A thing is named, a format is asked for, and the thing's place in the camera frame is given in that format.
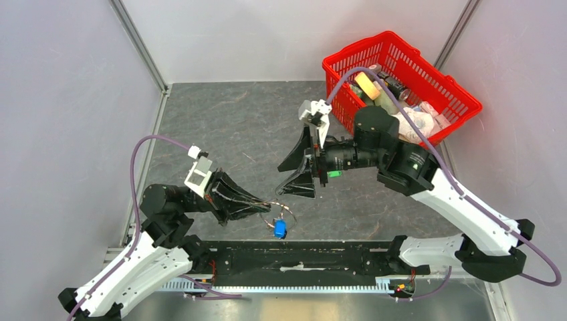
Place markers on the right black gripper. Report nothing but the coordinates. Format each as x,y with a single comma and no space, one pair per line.
301,184

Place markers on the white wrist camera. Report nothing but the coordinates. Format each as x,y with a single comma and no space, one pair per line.
316,113
200,172

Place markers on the red plastic basket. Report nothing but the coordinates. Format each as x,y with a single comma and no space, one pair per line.
410,77

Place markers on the large silver keyring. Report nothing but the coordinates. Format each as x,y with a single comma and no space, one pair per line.
281,211

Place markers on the dark can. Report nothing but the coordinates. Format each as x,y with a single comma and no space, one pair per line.
399,90

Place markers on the green bottle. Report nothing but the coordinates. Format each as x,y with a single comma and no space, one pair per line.
384,101

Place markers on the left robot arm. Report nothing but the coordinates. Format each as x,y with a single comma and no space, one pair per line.
163,249

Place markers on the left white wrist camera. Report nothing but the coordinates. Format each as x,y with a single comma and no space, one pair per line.
200,172

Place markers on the green key tag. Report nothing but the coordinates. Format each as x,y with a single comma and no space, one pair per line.
333,174

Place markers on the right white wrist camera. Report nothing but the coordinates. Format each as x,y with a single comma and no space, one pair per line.
316,113

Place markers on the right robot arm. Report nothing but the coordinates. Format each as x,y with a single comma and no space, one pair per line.
487,245

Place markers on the blue key tag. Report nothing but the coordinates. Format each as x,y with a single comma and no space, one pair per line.
280,229

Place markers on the crumpled white plastic bag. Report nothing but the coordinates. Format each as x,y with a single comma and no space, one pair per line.
426,124

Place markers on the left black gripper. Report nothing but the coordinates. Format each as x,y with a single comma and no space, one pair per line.
221,184

